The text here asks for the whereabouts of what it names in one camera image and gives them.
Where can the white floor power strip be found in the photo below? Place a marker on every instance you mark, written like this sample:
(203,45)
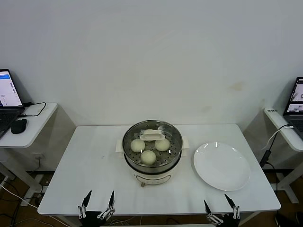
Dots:
(29,202)

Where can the black computer mouse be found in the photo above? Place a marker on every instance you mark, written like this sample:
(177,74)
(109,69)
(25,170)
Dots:
(19,125)

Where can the round glass lid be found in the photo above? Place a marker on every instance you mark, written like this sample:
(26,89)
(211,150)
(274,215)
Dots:
(153,136)

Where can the grey laptop with dark screen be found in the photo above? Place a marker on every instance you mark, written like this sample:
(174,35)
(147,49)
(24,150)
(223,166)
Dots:
(296,101)

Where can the black laptop with white window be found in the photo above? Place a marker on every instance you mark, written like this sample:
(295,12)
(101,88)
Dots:
(9,89)

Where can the white round plate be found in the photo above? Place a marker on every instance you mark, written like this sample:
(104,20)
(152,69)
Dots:
(220,165)

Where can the white electric cooker base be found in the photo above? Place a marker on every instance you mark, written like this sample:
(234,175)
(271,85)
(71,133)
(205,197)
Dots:
(154,177)

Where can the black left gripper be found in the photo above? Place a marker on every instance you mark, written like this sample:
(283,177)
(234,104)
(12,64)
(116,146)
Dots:
(91,220)

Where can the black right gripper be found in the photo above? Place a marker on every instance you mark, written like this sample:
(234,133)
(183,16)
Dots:
(228,221)

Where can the white steamed baozi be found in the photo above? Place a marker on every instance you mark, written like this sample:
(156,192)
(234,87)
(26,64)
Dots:
(162,145)
(148,157)
(137,146)
(148,130)

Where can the stainless steel steamer basket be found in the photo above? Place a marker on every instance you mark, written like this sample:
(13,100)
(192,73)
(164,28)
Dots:
(154,168)

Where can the white side table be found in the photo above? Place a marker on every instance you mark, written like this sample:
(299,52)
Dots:
(284,132)
(35,127)

